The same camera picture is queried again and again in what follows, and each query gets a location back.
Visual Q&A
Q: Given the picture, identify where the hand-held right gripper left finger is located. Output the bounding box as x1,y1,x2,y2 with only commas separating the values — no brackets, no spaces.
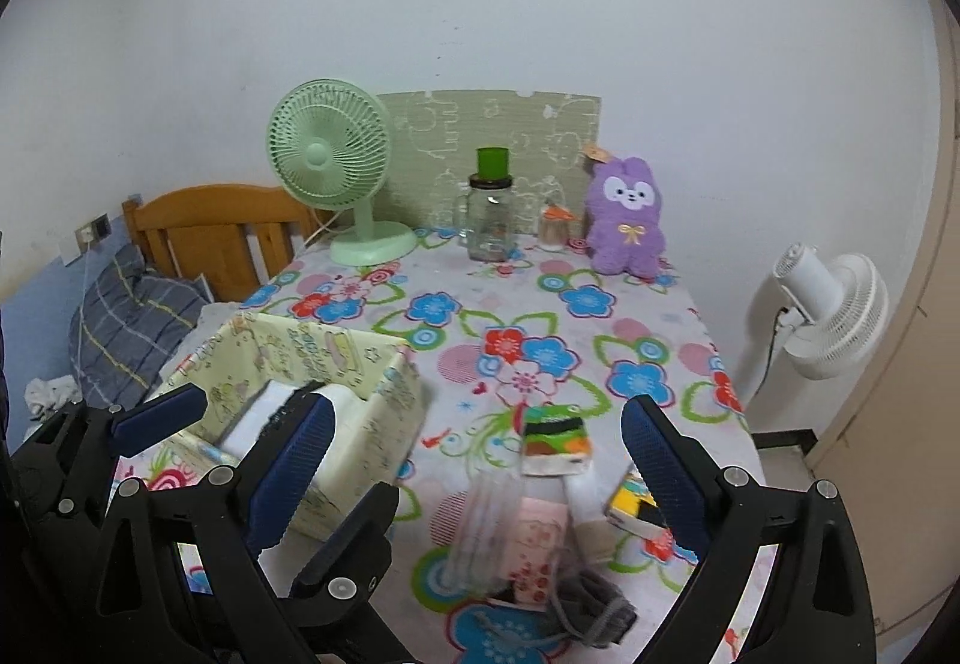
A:
97,388,336,664

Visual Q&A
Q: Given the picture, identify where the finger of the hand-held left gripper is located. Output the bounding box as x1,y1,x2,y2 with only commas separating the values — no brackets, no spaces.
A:
15,384,209,524
289,480,421,664

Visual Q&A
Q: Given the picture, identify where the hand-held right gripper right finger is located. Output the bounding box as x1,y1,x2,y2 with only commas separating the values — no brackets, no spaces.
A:
621,395,875,664

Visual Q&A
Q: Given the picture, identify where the yellow cartoon tissue pack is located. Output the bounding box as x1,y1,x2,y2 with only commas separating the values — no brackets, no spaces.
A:
606,469,676,534

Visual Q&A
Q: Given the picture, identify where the green orange tissue pack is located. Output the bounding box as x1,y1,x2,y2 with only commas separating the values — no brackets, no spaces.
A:
517,401,595,479

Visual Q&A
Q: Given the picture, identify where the clear plastic packet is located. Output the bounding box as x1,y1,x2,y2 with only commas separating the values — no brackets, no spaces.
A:
448,469,527,591

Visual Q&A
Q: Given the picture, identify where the yellow cartoon fabric storage box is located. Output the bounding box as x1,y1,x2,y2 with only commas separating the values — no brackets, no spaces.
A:
139,311,425,537

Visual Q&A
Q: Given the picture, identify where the pink floral tissue pack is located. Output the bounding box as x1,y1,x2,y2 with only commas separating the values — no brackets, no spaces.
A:
499,497,572,610

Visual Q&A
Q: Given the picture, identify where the grey knit sock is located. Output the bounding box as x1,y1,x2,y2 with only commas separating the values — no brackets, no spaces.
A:
546,570,640,651

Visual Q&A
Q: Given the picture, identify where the grey plaid pillow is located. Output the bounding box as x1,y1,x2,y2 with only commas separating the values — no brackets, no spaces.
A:
69,242,212,411

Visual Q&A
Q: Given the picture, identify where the crumpled white cloth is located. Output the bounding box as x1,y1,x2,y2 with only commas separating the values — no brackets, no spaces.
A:
25,375,83,422

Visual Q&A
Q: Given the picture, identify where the wooden bed headboard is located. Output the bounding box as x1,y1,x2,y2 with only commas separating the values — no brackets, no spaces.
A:
122,184,332,305

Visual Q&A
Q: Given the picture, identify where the white standing fan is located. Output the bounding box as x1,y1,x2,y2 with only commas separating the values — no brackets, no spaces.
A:
772,242,890,382

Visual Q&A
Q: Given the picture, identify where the floral tablecloth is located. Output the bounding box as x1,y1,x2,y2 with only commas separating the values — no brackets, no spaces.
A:
112,225,760,664

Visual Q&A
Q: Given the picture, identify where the purple plush bunny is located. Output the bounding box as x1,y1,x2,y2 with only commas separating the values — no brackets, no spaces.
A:
582,142,673,279

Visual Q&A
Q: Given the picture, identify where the small jar with orange lid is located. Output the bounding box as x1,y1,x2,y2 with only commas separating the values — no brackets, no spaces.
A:
538,202,575,252

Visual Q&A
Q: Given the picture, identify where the glass jar with green lid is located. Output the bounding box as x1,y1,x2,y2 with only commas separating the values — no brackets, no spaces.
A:
457,146,520,264

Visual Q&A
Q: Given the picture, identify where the green desk fan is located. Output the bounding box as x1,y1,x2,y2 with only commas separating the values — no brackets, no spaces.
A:
268,79,419,267

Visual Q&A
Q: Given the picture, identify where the green patterned board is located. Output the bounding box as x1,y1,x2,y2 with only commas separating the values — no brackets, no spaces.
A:
375,89,603,239

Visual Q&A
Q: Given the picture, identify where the black fan cable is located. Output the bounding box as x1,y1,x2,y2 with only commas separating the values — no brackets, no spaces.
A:
757,307,793,426

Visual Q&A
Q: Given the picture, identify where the wall socket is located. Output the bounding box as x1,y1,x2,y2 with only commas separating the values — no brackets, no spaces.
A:
75,214,113,261

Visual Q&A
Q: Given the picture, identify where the white fan cable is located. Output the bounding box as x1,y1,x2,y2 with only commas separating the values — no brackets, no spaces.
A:
302,212,355,254

